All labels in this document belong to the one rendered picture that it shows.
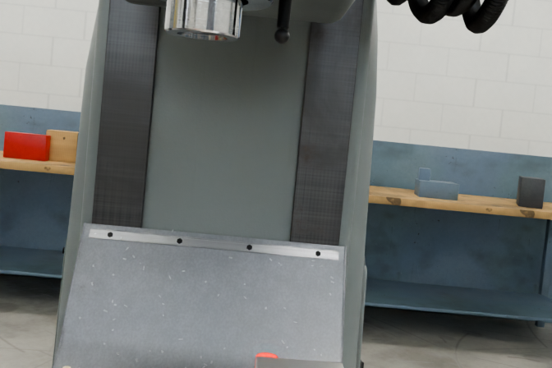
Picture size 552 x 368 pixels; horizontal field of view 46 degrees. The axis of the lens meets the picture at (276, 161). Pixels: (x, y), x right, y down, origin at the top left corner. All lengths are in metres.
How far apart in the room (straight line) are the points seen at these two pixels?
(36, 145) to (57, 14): 1.08
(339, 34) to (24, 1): 4.28
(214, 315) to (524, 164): 4.32
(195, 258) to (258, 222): 0.09
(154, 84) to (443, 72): 4.10
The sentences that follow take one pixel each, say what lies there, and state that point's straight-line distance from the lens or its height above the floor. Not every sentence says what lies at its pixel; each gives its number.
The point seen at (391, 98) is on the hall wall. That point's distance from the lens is 4.71.
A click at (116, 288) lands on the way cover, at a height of 1.02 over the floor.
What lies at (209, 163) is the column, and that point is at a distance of 0.79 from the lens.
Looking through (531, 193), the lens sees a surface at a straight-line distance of 4.31.
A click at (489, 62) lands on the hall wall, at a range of 4.91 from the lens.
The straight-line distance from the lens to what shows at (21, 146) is 4.29.
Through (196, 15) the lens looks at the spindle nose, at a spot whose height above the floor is 1.29.
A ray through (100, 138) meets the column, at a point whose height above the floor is 1.19.
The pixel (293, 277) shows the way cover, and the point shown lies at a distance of 0.78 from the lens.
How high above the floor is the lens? 1.23
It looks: 3 degrees down
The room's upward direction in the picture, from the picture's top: 5 degrees clockwise
